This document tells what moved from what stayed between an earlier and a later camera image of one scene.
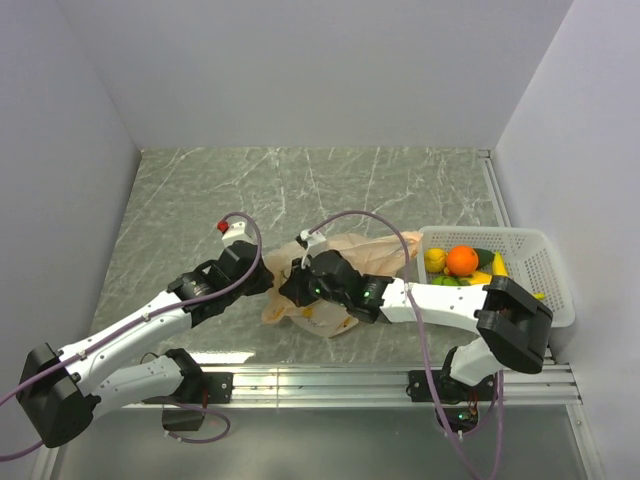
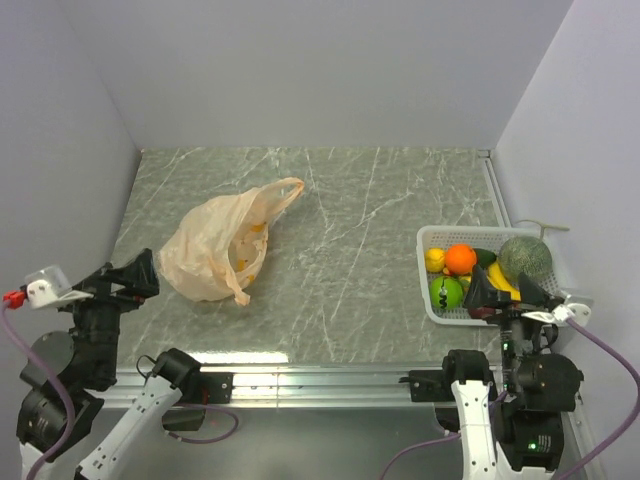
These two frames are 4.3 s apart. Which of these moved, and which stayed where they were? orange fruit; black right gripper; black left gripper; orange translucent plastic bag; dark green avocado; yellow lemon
Moved: black right gripper; orange translucent plastic bag; black left gripper
Stayed: yellow lemon; dark green avocado; orange fruit
